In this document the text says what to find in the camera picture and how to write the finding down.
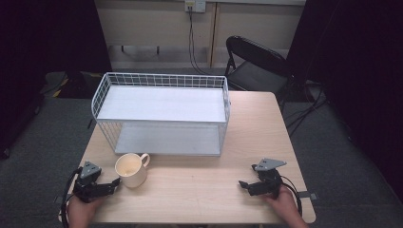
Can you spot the black folding chair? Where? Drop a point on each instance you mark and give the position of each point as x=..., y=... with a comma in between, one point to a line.
x=253, y=66

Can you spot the person's right hand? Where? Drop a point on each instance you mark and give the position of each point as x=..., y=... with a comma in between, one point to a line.
x=282, y=202

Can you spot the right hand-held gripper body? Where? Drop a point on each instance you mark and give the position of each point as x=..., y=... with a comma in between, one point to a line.
x=268, y=182

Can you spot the white wall socket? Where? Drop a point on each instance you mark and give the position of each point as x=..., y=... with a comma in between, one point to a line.
x=195, y=5

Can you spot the person's left hand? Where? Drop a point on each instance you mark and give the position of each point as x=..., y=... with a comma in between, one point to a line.
x=80, y=210

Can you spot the cream ceramic cup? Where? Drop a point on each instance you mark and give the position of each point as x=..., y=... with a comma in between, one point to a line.
x=131, y=171

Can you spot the black curtain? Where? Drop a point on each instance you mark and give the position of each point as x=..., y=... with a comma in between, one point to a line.
x=47, y=34
x=355, y=63

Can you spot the dark stand base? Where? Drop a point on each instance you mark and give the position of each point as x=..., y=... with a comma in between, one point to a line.
x=71, y=84

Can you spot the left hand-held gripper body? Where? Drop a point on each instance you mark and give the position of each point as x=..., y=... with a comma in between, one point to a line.
x=89, y=186

